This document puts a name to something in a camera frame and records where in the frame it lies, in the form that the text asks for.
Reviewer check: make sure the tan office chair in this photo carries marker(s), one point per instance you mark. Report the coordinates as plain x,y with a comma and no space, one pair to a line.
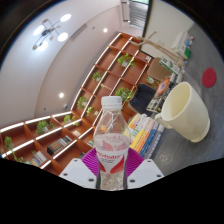
158,70

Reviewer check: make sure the grey window curtain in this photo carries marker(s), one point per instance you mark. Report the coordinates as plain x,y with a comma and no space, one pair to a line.
136,13

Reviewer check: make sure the wooden wall shelf unit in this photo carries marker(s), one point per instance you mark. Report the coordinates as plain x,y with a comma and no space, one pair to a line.
66,140

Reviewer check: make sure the tall green-white carton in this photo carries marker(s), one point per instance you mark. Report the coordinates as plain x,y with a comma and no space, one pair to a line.
170,65

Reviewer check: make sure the ceiling air vent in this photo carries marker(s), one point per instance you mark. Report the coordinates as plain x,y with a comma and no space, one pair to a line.
79,32

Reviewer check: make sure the small green-white box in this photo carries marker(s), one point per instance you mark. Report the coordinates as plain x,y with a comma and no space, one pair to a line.
186,53

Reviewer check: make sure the cream ceramic mug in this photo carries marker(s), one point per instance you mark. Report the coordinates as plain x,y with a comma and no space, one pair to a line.
190,113

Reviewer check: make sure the clear plastic water bottle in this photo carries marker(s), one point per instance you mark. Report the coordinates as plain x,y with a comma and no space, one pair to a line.
111,156

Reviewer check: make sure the branched ceiling lamp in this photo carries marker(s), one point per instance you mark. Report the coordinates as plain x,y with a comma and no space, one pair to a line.
50,31

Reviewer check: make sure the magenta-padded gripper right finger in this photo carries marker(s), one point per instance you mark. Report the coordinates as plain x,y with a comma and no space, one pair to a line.
146,171

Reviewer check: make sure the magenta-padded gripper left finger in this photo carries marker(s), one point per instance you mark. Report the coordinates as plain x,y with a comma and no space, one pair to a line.
76,171

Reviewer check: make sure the recessed ceiling downlight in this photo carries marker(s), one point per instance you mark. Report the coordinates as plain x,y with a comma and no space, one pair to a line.
105,30
61,95

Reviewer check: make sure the colourful book stack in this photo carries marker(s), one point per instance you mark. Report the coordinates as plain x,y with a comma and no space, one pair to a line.
145,133

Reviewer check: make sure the flat round red coaster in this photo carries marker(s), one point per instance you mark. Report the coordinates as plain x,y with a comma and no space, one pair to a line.
209,77

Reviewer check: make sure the wooden artist mannequin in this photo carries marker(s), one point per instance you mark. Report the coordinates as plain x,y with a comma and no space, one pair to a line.
160,48

